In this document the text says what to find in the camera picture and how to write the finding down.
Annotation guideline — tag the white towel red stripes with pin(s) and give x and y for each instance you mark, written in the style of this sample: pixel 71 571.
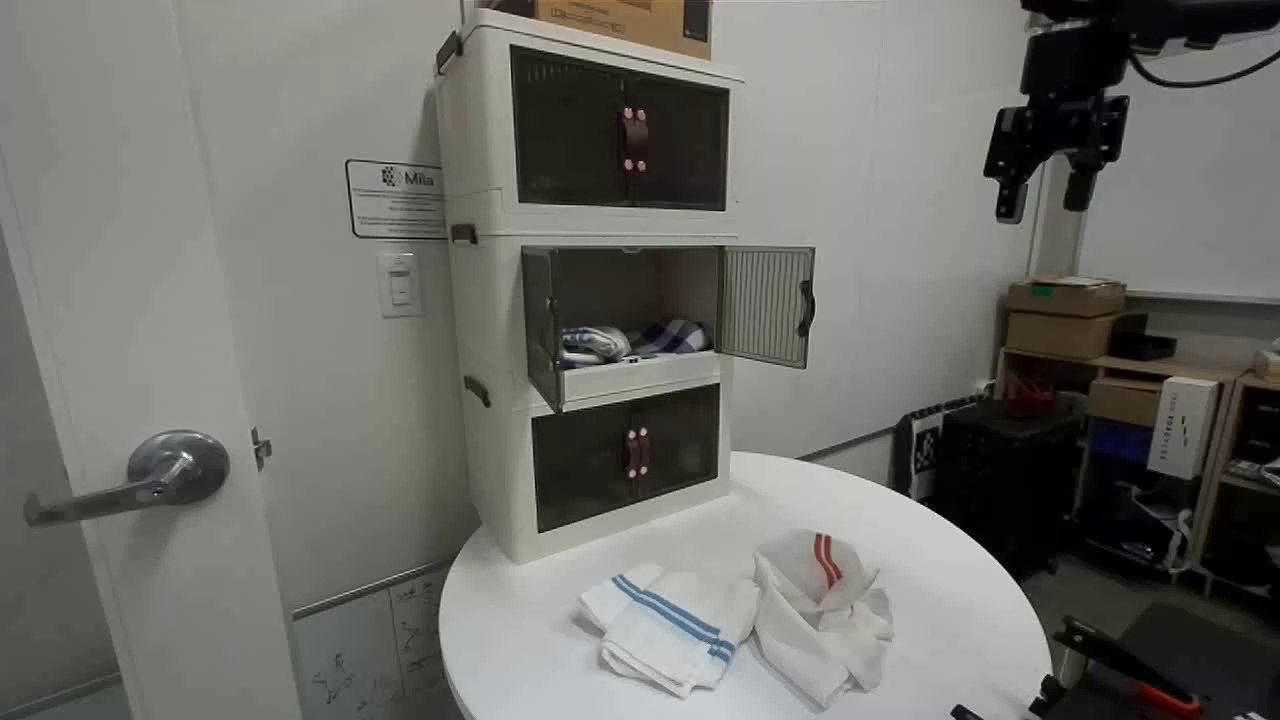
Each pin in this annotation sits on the white towel red stripes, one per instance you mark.
pixel 814 601

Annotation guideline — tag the black flat pad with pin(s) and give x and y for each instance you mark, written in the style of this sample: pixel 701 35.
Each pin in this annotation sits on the black flat pad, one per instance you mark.
pixel 1222 652

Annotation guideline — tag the white whiteboard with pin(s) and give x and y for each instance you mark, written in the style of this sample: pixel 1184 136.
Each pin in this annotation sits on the white whiteboard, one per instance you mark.
pixel 1184 185

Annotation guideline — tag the smoked translucent cabinet door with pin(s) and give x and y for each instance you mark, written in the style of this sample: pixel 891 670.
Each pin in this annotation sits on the smoked translucent cabinet door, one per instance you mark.
pixel 680 440
pixel 564 124
pixel 581 472
pixel 540 324
pixel 687 146
pixel 764 307

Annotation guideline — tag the plain cardboard box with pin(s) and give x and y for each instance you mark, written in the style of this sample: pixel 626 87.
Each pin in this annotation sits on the plain cardboard box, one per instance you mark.
pixel 1058 337

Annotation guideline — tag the black small device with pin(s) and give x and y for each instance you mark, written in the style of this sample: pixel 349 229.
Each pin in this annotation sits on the black small device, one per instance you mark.
pixel 1147 340

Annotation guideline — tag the small cardboard box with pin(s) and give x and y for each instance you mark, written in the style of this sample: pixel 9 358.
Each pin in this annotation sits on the small cardboard box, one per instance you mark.
pixel 1123 400

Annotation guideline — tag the white stacked storage cabinet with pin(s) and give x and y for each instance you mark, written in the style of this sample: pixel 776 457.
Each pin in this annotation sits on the white stacked storage cabinet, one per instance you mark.
pixel 484 335

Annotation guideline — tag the white room door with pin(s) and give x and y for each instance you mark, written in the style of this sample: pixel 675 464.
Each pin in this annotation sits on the white room door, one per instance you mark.
pixel 123 266

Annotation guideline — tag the black floor cabinet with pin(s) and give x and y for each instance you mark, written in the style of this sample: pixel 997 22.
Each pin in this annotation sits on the black floor cabinet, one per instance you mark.
pixel 1006 486

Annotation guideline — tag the blue white folded cloth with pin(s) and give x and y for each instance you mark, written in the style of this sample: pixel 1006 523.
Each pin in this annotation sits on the blue white folded cloth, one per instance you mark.
pixel 675 337

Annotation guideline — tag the white wall sign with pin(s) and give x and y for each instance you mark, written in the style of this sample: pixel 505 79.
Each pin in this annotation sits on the white wall sign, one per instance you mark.
pixel 392 202

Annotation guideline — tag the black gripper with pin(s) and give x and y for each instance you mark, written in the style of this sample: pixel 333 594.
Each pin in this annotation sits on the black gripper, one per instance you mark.
pixel 1063 130

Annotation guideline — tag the white product box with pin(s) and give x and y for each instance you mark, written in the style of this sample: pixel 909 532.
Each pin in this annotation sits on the white product box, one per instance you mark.
pixel 1183 427

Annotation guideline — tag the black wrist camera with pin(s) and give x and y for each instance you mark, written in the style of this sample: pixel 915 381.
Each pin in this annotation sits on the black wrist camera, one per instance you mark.
pixel 1074 62

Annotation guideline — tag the wooden storage shelf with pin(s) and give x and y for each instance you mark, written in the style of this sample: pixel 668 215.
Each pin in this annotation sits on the wooden storage shelf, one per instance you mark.
pixel 1222 503

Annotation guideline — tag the brown cardboard box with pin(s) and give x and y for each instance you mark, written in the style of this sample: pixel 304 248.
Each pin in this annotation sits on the brown cardboard box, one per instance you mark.
pixel 626 17

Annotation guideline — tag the flat cardboard box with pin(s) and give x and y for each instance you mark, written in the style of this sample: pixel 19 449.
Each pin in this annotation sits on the flat cardboard box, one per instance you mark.
pixel 1063 298

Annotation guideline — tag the white light switch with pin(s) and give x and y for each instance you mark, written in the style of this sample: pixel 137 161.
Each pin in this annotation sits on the white light switch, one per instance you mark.
pixel 398 285

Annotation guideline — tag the white towel blue stripes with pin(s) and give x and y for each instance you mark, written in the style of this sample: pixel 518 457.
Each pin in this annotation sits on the white towel blue stripes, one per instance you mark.
pixel 675 627

